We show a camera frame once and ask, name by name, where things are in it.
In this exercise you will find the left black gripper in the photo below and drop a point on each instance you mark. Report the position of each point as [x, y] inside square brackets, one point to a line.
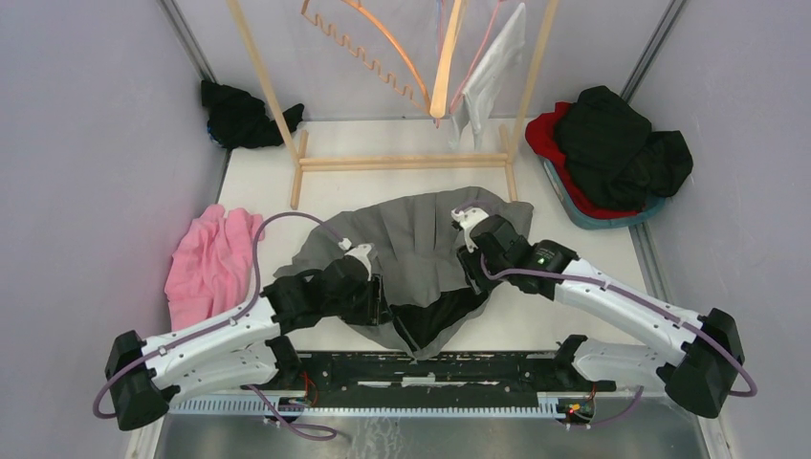
[376, 309]

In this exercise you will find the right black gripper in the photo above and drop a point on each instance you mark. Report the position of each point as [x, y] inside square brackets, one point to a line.
[472, 276]

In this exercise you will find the grey garment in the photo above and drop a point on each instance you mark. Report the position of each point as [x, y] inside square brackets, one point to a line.
[423, 281]

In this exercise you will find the white skirt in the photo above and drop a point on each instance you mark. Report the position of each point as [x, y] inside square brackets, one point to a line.
[502, 53]

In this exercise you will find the pink wire hanger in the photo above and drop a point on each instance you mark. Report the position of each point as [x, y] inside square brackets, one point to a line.
[484, 41]

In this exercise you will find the orange plastic hanger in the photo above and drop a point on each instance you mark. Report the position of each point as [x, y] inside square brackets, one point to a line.
[416, 93]

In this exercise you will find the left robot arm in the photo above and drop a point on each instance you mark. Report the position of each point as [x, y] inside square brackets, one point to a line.
[248, 345]

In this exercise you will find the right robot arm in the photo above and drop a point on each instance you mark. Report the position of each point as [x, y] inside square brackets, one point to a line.
[697, 360]

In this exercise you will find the wooden hanger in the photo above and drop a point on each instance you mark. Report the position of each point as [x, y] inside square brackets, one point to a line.
[440, 94]

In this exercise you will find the wooden clothes rack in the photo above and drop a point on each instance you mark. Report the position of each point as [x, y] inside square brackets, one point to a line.
[504, 158]

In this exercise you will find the red garment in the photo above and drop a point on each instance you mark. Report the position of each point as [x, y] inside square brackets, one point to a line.
[539, 134]

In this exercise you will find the pink garment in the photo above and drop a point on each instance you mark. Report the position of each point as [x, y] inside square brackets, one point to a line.
[209, 272]

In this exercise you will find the black garment right corner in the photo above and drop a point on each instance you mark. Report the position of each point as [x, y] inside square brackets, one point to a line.
[615, 157]

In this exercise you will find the black garment corner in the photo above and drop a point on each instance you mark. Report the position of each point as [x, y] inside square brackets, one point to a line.
[236, 119]
[615, 157]

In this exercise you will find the teal laundry basket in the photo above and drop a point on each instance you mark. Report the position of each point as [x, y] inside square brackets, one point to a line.
[583, 221]

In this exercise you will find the black garment left corner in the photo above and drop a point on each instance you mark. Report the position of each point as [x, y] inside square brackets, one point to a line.
[236, 119]

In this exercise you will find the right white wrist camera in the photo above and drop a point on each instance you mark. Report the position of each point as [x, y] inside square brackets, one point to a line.
[466, 220]

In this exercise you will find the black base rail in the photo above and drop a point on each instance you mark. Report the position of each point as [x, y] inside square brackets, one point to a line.
[448, 380]

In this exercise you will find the white cable duct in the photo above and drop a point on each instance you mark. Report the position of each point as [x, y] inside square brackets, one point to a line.
[249, 404]

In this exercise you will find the blue wire hanger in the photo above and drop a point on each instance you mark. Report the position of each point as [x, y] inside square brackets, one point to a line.
[439, 22]

